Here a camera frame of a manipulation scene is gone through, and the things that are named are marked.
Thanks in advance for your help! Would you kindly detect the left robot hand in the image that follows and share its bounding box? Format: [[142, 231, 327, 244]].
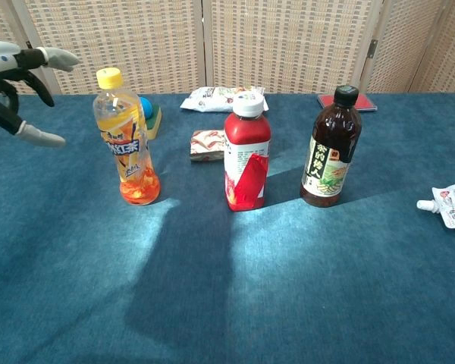
[[0, 40, 81, 148]]

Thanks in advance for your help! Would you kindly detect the iced tea bottle yellow cap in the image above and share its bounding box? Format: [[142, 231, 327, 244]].
[[93, 67, 162, 206]]

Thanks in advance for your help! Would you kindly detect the red juice bottle white cap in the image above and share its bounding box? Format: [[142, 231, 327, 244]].
[[223, 91, 272, 212]]

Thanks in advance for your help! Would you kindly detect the dark sauce bottle black cap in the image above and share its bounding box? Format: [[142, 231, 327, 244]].
[[300, 84, 363, 209]]

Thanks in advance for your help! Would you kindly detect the blue ball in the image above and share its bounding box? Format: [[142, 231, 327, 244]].
[[139, 96, 154, 121]]

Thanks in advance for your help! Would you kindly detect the woven folding screen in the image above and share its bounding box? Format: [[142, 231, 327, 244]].
[[0, 0, 455, 96]]

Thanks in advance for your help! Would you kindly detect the green and yellow sponge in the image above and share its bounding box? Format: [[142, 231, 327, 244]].
[[146, 104, 163, 140]]

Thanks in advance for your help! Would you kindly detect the white snack bag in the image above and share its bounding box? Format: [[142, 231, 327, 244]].
[[180, 86, 269, 114]]

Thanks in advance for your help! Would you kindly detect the paper-wrapped box red print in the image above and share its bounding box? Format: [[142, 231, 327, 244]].
[[190, 129, 227, 163]]

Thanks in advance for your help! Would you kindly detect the blue tablecloth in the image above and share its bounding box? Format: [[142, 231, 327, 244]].
[[0, 93, 455, 364]]

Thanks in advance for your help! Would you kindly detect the flat red box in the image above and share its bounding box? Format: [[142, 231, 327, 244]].
[[317, 93, 379, 112]]

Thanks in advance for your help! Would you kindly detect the white spout pouch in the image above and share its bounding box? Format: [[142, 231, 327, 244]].
[[416, 184, 455, 230]]

